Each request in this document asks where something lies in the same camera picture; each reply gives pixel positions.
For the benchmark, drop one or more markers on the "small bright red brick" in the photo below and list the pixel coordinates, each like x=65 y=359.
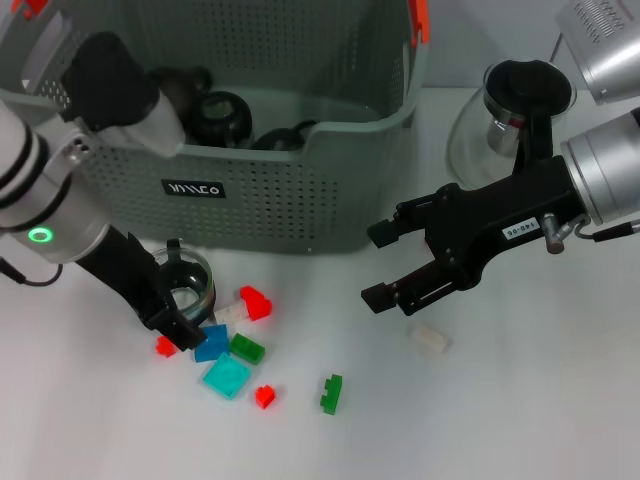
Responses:
x=164 y=347
x=265 y=396

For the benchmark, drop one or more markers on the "grey-green perforated storage bin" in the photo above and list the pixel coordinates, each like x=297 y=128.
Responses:
x=250 y=210

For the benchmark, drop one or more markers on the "clear white building brick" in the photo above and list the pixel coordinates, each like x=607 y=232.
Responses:
x=429 y=339
x=230 y=314

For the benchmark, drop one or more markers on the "large bright red brick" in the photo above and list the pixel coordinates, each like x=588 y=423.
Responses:
x=255 y=305

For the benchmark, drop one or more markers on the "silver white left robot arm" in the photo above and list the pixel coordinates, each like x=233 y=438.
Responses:
x=50 y=200

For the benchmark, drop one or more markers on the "blue building brick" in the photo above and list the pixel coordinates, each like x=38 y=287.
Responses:
x=215 y=345

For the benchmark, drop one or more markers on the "green rectangular building brick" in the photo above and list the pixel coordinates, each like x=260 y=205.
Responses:
x=247 y=350

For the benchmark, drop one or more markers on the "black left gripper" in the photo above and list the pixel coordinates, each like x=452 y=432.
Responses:
x=130 y=275

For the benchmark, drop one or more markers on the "right gripper metal plug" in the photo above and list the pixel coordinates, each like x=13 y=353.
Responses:
x=552 y=240

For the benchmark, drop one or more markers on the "glass teacup with black holder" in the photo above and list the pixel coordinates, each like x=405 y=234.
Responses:
x=222 y=120
x=280 y=140
x=192 y=295

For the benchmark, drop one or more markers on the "green notched building brick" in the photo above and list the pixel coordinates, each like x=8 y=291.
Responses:
x=331 y=397

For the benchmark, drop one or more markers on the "teal square flat plate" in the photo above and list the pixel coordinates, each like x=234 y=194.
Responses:
x=225 y=377

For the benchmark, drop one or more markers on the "black clay teapot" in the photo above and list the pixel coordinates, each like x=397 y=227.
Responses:
x=180 y=92

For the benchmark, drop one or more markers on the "left gripper metal plug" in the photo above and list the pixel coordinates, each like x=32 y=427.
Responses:
x=80 y=150

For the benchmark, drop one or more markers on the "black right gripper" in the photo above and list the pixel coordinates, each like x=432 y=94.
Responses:
x=490 y=220

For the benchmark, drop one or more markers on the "gripper metal plug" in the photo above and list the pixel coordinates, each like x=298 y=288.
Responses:
x=552 y=240
x=80 y=150

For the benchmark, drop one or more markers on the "glass teapot with black lid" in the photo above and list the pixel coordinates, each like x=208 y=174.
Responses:
x=525 y=82

